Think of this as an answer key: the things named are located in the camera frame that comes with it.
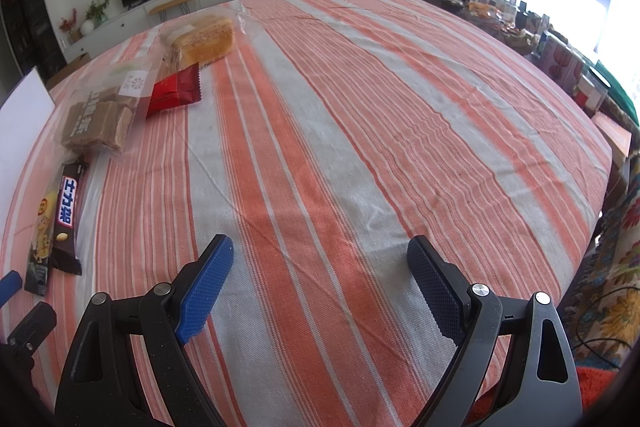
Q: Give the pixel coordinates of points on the tall black cabinet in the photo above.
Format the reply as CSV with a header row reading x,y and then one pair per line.
x,y
25,22

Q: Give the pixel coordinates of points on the white cardboard box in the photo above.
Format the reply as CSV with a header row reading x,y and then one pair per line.
x,y
22,132

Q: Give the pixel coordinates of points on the brown cardboard box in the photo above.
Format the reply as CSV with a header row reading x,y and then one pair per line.
x,y
67,69

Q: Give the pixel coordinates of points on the small wooden bench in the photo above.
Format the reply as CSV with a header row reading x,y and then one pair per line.
x,y
172,2

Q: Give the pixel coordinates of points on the dark chocolate bar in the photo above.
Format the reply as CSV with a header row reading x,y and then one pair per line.
x,y
67,212

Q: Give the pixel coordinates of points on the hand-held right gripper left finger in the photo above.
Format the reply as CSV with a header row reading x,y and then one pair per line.
x,y
202,292

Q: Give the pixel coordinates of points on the red snack packet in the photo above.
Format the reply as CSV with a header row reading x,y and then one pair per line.
x,y
175,92

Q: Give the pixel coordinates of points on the clear bag of brown cakes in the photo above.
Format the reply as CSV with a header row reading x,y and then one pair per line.
x,y
100,122

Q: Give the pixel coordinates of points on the orange striped tablecloth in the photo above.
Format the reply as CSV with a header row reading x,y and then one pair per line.
x,y
350,157

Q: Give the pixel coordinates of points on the reddish brown book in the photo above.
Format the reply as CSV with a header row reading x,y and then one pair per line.
x,y
612,137

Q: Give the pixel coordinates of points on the green cloth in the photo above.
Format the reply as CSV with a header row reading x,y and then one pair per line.
x,y
620,92

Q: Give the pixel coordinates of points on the red patterned box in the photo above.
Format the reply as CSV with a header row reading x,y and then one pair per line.
x,y
562,62

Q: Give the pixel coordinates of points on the yellow brown peanut bar packet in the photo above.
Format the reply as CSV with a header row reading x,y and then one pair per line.
x,y
42,237

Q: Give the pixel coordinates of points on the row of bottles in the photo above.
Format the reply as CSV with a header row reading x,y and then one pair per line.
x,y
510,9

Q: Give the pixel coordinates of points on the floral sofa cover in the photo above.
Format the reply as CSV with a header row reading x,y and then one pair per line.
x,y
612,267

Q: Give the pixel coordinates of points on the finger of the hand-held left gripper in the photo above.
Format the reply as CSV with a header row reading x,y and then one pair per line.
x,y
35,327
10,287

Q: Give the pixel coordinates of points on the orange fluffy cloth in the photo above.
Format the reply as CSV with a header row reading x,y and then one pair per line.
x,y
592,387

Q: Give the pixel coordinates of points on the vase with red flowers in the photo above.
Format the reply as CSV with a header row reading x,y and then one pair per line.
x,y
70,27

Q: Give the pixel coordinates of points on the bread loaf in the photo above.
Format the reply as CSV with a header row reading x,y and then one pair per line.
x,y
205,42

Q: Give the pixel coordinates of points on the clear jar with black lid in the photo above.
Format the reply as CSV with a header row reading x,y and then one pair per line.
x,y
592,94

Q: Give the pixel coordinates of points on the white vase with green leaves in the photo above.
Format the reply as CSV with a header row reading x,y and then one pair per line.
x,y
95,14

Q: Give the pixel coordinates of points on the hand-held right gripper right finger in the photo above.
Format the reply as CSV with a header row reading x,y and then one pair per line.
x,y
437,292

